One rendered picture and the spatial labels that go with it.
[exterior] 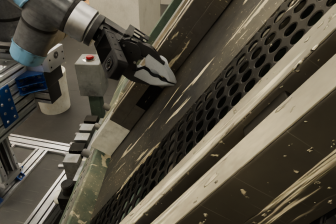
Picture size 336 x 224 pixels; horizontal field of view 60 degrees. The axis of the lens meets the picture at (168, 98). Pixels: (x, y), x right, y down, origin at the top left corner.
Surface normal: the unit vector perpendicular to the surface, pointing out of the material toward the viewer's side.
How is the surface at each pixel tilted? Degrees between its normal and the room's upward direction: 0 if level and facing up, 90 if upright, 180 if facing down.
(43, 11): 96
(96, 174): 34
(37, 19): 95
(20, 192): 0
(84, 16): 54
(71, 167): 90
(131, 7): 90
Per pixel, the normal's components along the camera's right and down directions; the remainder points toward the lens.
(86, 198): 0.55, -0.69
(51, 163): 0.00, -0.85
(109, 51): -0.73, -0.18
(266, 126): -0.83, -0.50
